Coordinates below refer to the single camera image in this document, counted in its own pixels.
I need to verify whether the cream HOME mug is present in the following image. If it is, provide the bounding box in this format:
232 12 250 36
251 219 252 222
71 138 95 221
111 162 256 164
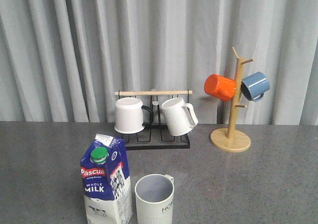
135 174 174 224

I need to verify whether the blue white milk carton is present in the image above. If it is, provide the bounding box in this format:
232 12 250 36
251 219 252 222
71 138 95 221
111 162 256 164
80 134 133 224

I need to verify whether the white ribbed mug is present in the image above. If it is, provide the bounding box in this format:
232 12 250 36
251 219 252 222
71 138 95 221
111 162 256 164
160 97 198 136

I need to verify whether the orange mug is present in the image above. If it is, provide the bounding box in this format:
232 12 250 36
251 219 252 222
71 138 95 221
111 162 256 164
204 74 237 101

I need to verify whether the wooden mug tree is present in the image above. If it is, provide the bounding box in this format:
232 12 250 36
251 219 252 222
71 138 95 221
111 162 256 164
210 47 254 152

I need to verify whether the blue mug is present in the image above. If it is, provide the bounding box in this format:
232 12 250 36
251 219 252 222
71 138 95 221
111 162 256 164
241 72 270 102

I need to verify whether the grey curtain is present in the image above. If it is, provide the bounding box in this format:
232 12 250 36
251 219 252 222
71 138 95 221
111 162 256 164
0 0 318 125

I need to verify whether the white mug black handle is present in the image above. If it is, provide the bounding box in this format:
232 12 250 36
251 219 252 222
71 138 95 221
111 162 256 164
114 97 154 134

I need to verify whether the black wire mug rack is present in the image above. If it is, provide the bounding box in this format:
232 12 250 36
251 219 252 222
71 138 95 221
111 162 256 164
115 89 193 150

